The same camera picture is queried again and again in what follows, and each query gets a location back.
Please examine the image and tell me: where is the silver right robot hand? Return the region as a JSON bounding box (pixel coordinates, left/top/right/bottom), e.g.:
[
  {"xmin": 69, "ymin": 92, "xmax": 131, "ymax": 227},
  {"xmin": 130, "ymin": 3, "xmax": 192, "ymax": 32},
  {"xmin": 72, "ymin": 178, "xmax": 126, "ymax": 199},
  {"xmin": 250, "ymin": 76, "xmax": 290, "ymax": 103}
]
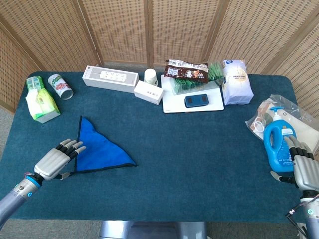
[{"xmin": 270, "ymin": 134, "xmax": 319, "ymax": 192}]

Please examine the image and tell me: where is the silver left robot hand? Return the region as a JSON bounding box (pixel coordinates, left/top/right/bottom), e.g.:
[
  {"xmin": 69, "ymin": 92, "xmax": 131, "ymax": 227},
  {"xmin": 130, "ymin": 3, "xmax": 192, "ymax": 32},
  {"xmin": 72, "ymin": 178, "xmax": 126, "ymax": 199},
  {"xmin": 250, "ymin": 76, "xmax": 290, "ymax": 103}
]
[{"xmin": 33, "ymin": 138, "xmax": 87, "ymax": 181}]

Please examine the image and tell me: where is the grey and blue cloth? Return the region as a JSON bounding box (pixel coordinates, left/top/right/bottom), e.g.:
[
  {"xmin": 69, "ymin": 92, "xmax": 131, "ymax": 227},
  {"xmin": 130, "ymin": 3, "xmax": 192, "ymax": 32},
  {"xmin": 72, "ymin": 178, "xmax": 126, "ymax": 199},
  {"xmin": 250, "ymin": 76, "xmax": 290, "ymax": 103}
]
[{"xmin": 70, "ymin": 115, "xmax": 137, "ymax": 175}]

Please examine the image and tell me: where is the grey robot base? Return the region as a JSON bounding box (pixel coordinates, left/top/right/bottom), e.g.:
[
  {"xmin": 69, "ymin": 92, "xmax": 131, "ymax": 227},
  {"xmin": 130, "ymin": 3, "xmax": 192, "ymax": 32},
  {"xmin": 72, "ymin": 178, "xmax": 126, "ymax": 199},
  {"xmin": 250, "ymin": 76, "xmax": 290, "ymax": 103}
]
[{"xmin": 99, "ymin": 221, "xmax": 208, "ymax": 239}]

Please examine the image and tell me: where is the blue detergent pump bottle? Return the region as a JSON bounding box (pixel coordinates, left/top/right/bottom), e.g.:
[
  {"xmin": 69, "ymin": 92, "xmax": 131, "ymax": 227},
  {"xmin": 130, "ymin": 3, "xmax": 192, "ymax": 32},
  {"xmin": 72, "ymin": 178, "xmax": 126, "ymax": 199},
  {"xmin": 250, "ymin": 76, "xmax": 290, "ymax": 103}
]
[{"xmin": 263, "ymin": 106, "xmax": 298, "ymax": 174}]

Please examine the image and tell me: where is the clear plastic zip bag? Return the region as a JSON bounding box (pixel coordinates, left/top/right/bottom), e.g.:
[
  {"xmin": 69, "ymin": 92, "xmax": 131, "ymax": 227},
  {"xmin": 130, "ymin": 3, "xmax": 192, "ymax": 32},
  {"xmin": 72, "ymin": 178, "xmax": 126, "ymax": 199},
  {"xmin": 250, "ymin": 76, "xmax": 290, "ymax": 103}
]
[{"xmin": 245, "ymin": 94, "xmax": 319, "ymax": 157}]

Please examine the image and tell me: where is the green tissue pack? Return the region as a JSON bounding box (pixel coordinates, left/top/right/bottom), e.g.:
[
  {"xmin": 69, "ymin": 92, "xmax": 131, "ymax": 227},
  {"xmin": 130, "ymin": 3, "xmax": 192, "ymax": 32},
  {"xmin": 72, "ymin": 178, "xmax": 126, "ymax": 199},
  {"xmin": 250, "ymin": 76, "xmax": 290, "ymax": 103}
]
[{"xmin": 25, "ymin": 88, "xmax": 61, "ymax": 124}]

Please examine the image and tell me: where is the white green drink can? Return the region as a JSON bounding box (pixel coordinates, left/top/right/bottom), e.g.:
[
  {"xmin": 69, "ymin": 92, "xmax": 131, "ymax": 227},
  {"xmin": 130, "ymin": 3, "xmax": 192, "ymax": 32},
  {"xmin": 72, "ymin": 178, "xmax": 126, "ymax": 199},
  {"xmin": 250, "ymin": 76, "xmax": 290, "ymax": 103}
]
[{"xmin": 47, "ymin": 74, "xmax": 74, "ymax": 101}]

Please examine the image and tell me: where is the small green white packet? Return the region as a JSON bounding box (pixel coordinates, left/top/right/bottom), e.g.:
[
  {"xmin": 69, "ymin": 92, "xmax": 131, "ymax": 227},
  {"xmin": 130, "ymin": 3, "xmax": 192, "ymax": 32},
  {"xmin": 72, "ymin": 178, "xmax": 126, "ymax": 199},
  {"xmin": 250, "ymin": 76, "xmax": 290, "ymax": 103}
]
[{"xmin": 26, "ymin": 76, "xmax": 45, "ymax": 92}]

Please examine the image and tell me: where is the long white power strip box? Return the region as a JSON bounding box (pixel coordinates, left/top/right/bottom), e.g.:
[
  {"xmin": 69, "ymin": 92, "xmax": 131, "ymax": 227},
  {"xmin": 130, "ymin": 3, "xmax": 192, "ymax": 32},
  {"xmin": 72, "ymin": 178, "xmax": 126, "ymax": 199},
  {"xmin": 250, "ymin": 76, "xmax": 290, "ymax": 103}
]
[{"xmin": 82, "ymin": 65, "xmax": 140, "ymax": 94}]

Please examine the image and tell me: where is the white paper sack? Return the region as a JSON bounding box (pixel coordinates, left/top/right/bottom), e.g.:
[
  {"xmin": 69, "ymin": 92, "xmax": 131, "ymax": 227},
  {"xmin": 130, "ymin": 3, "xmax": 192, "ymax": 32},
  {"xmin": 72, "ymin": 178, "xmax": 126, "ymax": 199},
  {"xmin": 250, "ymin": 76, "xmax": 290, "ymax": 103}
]
[{"xmin": 221, "ymin": 59, "xmax": 254, "ymax": 106}]

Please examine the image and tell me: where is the small white box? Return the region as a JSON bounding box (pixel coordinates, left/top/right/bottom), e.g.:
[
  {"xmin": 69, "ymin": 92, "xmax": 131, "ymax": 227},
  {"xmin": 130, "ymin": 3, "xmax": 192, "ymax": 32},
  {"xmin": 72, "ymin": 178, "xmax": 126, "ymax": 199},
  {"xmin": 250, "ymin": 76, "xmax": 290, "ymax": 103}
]
[{"xmin": 133, "ymin": 80, "xmax": 164, "ymax": 106}]

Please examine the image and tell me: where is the blue table mat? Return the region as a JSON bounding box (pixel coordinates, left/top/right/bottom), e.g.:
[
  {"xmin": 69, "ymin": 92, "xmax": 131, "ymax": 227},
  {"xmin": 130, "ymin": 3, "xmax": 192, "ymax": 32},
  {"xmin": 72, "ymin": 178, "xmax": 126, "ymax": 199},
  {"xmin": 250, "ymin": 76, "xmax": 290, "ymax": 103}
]
[{"xmin": 0, "ymin": 71, "xmax": 310, "ymax": 222}]

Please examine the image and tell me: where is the white paper cup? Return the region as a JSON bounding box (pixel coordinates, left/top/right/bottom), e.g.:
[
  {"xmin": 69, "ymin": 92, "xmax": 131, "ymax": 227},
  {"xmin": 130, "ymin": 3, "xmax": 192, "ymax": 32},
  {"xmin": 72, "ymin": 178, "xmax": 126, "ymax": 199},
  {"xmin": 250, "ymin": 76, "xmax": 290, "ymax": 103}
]
[{"xmin": 144, "ymin": 68, "xmax": 159, "ymax": 87}]

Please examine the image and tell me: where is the small blue case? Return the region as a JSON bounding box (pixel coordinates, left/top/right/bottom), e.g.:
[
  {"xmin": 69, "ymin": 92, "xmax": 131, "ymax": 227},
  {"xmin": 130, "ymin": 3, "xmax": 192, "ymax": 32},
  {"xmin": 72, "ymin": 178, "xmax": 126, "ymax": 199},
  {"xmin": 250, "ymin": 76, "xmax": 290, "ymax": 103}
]
[{"xmin": 184, "ymin": 94, "xmax": 209, "ymax": 109}]

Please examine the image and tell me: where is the white flat board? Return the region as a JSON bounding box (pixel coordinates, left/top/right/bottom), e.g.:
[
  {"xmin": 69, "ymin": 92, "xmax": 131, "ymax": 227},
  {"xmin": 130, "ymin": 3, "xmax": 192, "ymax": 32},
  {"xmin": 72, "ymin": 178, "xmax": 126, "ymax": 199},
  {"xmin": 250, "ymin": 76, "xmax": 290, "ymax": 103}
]
[{"xmin": 160, "ymin": 74, "xmax": 225, "ymax": 114}]

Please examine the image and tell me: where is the clear box of green packets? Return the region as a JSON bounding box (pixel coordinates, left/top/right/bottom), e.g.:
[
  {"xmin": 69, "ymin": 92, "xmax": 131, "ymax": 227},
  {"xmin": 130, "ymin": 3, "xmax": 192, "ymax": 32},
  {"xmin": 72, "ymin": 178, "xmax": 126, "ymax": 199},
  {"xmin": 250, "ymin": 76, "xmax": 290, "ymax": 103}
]
[{"xmin": 171, "ymin": 62, "xmax": 225, "ymax": 95}]

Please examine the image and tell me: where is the brown snack bag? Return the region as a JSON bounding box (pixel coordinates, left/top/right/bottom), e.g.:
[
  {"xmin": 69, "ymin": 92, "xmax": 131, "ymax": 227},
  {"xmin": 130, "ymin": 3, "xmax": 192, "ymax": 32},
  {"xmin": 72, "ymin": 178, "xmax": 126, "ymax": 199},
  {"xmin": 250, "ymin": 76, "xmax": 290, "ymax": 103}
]
[{"xmin": 164, "ymin": 59, "xmax": 209, "ymax": 84}]

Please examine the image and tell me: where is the bamboo folding screen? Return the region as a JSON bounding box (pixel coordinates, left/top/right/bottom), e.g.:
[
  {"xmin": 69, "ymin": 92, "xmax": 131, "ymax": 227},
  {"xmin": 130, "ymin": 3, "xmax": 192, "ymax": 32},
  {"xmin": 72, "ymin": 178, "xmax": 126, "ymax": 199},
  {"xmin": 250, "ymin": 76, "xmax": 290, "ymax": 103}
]
[{"xmin": 0, "ymin": 0, "xmax": 319, "ymax": 115}]

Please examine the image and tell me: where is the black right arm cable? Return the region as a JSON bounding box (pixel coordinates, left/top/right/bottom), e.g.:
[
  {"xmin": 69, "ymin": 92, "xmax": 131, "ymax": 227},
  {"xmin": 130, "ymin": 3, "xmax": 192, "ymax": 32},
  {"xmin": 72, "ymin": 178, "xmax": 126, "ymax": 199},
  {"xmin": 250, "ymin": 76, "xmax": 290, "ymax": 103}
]
[{"xmin": 285, "ymin": 203, "xmax": 310, "ymax": 239}]

